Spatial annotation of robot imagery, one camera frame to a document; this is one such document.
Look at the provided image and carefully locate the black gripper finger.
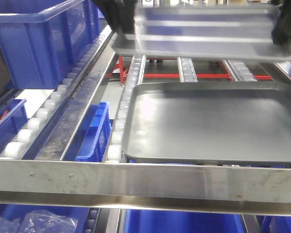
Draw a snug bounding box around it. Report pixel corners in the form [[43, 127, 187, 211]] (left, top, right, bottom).
[[93, 0, 137, 36]]

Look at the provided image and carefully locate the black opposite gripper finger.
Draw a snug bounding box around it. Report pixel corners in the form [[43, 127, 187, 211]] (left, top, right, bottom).
[[271, 0, 291, 45]]

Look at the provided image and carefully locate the small silver baking tray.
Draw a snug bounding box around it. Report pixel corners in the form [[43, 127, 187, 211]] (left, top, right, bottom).
[[113, 4, 291, 62]]

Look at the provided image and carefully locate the large blue plastic box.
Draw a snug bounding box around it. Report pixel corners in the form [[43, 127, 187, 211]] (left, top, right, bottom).
[[0, 0, 99, 89]]

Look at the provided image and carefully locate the large dark grey tray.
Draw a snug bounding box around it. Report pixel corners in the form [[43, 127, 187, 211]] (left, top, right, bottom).
[[122, 81, 291, 166]]

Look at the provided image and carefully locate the white roller track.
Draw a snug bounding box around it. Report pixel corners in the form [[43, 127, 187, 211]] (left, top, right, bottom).
[[0, 27, 111, 160], [223, 60, 257, 82], [177, 57, 198, 83], [103, 55, 146, 163]]

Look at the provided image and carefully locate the small blue bin middle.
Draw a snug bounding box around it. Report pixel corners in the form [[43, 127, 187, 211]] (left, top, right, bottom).
[[75, 101, 112, 162]]

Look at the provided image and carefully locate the small blue bin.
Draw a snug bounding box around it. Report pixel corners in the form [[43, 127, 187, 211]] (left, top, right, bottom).
[[75, 101, 112, 162], [0, 99, 28, 154]]

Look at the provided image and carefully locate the small blue bin left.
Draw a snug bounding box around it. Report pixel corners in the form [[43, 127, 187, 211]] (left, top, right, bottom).
[[0, 99, 28, 154]]

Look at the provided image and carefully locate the white roller track far left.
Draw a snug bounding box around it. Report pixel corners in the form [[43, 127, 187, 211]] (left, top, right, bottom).
[[0, 27, 111, 160]]

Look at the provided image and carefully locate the blue bin lower middle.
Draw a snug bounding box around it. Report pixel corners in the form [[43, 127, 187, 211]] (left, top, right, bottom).
[[123, 210, 244, 233]]

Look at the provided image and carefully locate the blue bin lower left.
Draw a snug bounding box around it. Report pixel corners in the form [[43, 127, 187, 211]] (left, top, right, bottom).
[[0, 204, 89, 233]]

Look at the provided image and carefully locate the clear plastic bag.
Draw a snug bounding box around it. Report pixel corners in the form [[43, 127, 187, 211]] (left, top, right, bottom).
[[0, 210, 79, 233]]

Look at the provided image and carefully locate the steel divider rail right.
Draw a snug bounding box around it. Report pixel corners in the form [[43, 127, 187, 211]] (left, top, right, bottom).
[[272, 62, 291, 86]]

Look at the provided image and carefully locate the steel divider rail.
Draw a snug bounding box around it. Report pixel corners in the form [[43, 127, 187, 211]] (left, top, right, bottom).
[[35, 34, 117, 161], [272, 62, 291, 86]]

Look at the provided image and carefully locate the red metal frame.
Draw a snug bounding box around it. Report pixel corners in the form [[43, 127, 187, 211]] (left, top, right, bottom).
[[104, 55, 273, 85]]

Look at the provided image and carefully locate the steel divider rail left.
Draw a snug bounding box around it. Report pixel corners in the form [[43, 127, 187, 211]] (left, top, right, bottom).
[[35, 34, 117, 161]]

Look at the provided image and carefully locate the stainless steel front rail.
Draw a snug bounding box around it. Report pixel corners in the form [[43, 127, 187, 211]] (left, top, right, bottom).
[[0, 160, 291, 216]]

